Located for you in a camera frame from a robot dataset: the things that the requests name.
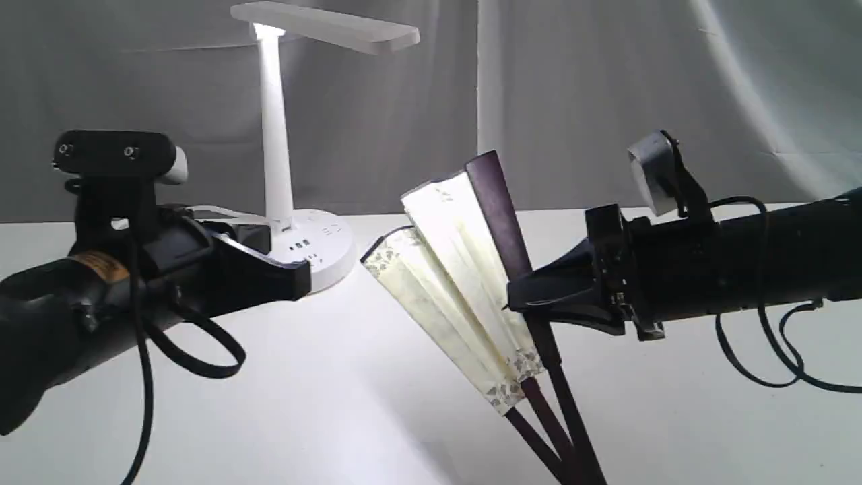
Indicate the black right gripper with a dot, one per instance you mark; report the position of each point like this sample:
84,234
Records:
595,285

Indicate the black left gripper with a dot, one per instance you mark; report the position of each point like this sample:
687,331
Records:
187,263

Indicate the paper folding fan dark ribs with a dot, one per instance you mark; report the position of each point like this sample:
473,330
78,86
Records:
449,268

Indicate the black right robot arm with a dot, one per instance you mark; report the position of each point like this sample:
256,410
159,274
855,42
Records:
693,268

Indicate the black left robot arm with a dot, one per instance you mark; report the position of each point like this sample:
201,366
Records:
67,316

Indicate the white desk lamp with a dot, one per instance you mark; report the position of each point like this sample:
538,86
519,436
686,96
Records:
319,238

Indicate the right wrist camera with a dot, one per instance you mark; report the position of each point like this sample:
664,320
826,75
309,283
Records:
665,184

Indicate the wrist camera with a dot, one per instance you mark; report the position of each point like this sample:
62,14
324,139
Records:
665,184
113,175

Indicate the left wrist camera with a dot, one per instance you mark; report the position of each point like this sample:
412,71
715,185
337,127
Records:
113,175

